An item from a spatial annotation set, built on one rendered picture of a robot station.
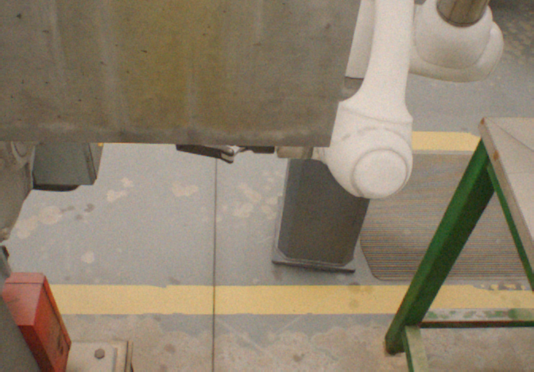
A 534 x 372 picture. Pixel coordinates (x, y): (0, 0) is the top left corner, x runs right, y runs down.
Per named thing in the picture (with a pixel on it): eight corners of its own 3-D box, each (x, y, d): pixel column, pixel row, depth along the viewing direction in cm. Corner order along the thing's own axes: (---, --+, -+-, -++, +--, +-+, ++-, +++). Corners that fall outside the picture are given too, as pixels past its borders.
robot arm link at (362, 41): (330, 32, 157) (343, -45, 141) (398, 48, 155) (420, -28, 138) (315, 70, 146) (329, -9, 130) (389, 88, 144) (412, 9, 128)
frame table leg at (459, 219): (384, 358, 179) (489, 152, 112) (381, 340, 183) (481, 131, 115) (402, 358, 179) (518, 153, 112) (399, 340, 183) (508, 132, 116)
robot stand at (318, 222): (277, 198, 216) (299, 37, 164) (354, 207, 216) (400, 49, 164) (271, 263, 198) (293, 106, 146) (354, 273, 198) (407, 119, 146)
